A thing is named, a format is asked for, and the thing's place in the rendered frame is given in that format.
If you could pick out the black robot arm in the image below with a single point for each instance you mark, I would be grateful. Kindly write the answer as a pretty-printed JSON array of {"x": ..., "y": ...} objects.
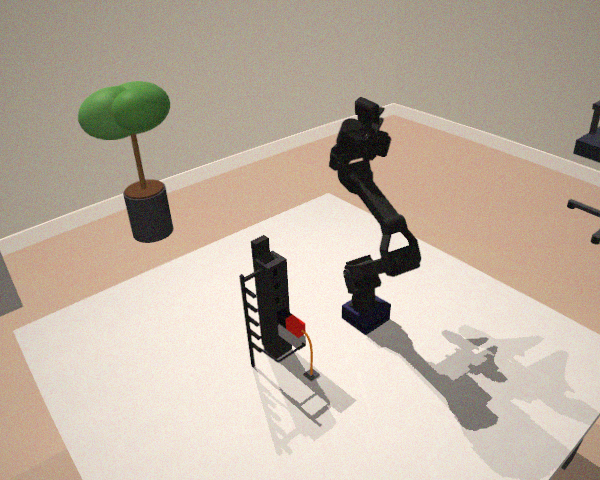
[{"x": 361, "y": 274}]

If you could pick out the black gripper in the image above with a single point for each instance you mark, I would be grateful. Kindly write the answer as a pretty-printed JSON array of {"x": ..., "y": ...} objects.
[{"x": 368, "y": 113}]

